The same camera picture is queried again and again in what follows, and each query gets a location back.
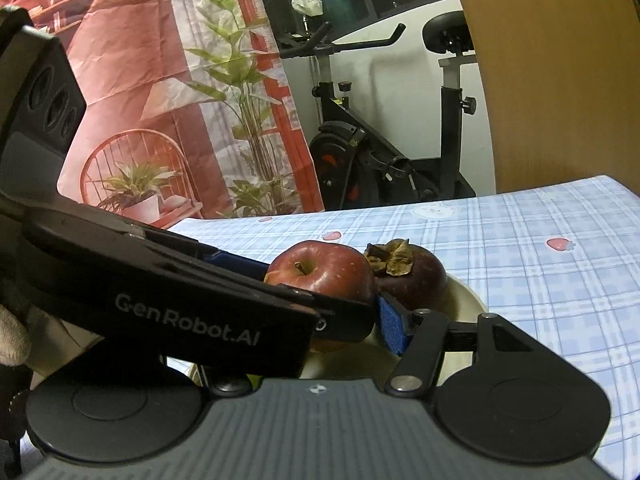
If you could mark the white cloth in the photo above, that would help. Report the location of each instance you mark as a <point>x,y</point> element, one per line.
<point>307,4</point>

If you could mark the brown wooden board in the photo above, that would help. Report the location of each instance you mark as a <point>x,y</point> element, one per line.
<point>560,70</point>

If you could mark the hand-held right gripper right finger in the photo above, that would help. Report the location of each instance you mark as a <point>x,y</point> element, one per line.
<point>395,327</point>

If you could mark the black exercise bike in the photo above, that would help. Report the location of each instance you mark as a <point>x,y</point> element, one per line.
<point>360,160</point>

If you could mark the dark purple mangosteen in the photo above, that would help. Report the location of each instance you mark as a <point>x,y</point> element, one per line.
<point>420,280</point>

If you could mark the person's left hand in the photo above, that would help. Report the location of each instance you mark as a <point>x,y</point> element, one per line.
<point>12,337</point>

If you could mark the beige round plate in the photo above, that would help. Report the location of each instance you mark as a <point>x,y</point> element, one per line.
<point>465,305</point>

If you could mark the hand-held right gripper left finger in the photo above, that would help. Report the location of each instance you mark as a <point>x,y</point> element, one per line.
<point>227,386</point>

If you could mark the red apple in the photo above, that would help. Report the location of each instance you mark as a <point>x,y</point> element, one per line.
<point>330,270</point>

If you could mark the blue plaid tablecloth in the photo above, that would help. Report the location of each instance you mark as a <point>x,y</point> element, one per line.
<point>550,310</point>

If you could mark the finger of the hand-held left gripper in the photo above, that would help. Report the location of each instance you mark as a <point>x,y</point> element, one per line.
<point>345,322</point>
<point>240,265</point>

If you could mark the printed wall backdrop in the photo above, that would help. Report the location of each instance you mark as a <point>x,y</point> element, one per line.
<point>150,85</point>

